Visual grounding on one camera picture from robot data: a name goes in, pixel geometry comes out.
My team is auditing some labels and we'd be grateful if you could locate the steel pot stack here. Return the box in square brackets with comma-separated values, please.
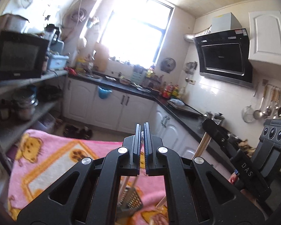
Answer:
[12, 88, 38, 121]

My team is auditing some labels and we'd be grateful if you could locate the blue hanging trash bin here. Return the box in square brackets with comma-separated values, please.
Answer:
[97, 86, 113, 100]

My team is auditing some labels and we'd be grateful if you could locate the metal storage shelf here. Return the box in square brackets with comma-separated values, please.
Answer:
[0, 70, 68, 173]

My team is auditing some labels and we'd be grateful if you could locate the pink cartoon blanket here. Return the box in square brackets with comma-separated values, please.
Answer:
[7, 129, 168, 224]

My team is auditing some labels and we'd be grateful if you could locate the wooden cutting board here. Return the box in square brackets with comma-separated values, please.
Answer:
[94, 43, 109, 72]

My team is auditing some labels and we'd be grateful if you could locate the dark green utensil basket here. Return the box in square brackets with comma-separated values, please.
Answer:
[116, 186, 143, 219]

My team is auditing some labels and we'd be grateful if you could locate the chopsticks pair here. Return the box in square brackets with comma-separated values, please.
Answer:
[155, 196, 167, 209]
[192, 132, 211, 160]
[117, 130, 146, 207]

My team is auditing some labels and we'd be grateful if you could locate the round wall fan vent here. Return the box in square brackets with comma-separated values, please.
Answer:
[160, 57, 176, 73]

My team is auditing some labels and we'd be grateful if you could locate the black microwave oven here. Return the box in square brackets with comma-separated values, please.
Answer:
[0, 30, 49, 82]

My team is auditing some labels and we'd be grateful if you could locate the person's right hand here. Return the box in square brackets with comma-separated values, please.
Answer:
[228, 173, 257, 206]

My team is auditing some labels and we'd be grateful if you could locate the black kettle pot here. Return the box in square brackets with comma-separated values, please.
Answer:
[212, 113, 225, 125]

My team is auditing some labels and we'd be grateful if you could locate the black range hood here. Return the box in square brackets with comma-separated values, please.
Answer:
[193, 28, 253, 88]

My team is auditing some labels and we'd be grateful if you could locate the blue plastic box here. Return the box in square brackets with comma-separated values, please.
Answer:
[47, 53, 69, 70]

